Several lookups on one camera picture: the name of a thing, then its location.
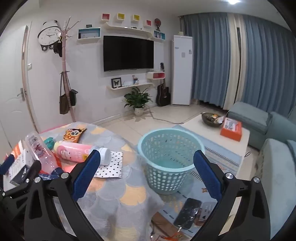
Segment white coffee table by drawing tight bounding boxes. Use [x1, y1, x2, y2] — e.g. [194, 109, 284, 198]
[181, 113, 250, 167]

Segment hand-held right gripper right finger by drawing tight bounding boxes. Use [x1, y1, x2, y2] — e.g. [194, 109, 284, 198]
[193, 150, 278, 241]

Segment black smartphone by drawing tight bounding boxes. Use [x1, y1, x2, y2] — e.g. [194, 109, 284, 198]
[173, 198, 202, 230]

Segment green potted plant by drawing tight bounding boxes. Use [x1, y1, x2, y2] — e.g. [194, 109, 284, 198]
[124, 88, 152, 116]

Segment black guitar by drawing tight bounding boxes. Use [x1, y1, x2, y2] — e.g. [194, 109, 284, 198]
[156, 79, 171, 107]

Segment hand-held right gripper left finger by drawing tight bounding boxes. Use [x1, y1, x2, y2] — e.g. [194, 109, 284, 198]
[23, 149, 105, 241]

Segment orange white carton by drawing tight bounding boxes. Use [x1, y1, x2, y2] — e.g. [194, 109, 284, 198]
[9, 140, 29, 160]

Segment black wall television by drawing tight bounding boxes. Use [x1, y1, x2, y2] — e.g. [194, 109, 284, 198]
[103, 35, 154, 72]

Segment black white polka-dot cloth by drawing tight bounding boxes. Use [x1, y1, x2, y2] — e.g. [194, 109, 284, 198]
[92, 151, 124, 179]

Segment white red box shelf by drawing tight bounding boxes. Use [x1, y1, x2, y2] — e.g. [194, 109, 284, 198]
[146, 71, 165, 81]

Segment light blue plastic basket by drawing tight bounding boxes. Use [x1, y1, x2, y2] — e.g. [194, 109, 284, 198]
[137, 129, 205, 195]

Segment orange cartoon snack packet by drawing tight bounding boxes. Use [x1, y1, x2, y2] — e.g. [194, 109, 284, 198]
[63, 128, 87, 143]

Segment white low wall shelf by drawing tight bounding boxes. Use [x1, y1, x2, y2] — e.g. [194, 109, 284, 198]
[106, 82, 153, 91]

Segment teal small item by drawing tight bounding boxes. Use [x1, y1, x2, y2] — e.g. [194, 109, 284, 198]
[43, 137, 56, 149]

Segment panda wall clock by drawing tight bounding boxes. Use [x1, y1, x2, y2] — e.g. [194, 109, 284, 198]
[37, 20, 61, 54]

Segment blue playing card box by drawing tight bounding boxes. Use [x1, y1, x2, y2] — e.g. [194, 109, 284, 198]
[9, 148, 35, 186]

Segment white curved wall shelf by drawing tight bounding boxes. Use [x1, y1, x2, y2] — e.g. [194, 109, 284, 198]
[106, 22, 151, 39]

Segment blue white box shelf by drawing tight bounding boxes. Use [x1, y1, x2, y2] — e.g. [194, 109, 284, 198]
[77, 27, 102, 40]

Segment pink bottle with white cap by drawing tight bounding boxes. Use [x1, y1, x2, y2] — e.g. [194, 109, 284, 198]
[53, 141, 111, 165]

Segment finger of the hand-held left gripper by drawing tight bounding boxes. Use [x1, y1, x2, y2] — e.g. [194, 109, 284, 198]
[0, 154, 15, 175]
[3, 160, 42, 198]

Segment clear bottle with pink label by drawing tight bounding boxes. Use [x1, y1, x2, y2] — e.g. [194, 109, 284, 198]
[24, 133, 65, 179]

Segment brown hanging bag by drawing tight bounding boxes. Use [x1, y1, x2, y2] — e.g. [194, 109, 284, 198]
[59, 72, 71, 115]

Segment white refrigerator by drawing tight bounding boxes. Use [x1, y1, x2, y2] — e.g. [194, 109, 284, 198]
[171, 35, 193, 106]

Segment pink coat rack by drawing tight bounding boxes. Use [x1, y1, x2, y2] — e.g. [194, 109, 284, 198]
[59, 16, 81, 123]

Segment blue and cream curtains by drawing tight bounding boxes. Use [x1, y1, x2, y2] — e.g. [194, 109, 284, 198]
[179, 11, 296, 112]

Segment teal sofa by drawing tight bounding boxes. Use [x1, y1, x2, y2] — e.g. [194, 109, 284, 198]
[228, 101, 296, 209]

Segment white door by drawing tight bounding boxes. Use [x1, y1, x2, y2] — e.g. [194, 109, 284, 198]
[0, 25, 38, 149]

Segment orange box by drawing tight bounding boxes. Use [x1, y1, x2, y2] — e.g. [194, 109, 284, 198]
[220, 117, 242, 142]

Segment dark round tray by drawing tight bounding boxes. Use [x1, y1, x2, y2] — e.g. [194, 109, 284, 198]
[201, 112, 226, 127]

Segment dark hanging bag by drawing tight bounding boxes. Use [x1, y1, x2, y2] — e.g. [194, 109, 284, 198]
[69, 89, 78, 107]

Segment floor cable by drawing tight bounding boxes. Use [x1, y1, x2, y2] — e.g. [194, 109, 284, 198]
[148, 108, 185, 124]

